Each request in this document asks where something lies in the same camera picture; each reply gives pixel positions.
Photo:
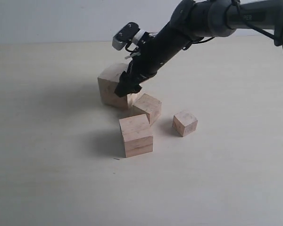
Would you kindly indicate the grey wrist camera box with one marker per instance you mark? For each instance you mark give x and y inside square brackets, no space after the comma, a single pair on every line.
[125,35]

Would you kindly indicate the second largest wooden cube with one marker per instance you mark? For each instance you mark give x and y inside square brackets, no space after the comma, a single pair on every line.
[137,135]

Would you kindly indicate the smallest wooden cube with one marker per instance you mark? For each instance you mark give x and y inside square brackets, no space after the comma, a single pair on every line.
[184,123]

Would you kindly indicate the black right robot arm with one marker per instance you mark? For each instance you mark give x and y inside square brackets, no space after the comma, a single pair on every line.
[191,23]

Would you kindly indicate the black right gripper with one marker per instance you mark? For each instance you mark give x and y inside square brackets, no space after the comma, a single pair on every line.
[150,54]

